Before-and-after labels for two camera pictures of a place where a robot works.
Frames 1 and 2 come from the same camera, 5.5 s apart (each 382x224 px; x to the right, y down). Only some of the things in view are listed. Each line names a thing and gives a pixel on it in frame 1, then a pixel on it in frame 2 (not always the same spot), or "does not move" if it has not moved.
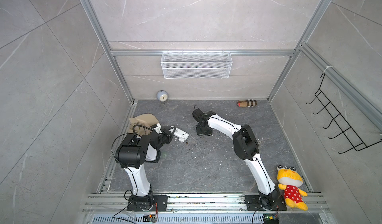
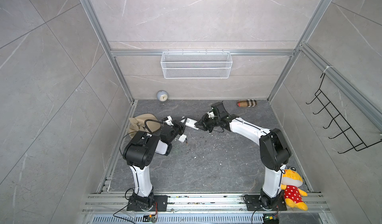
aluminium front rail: x=193 y=203 does not move
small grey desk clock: x=162 y=96 does not move
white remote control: x=180 y=134 → x=190 y=123
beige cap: x=140 y=124 does not move
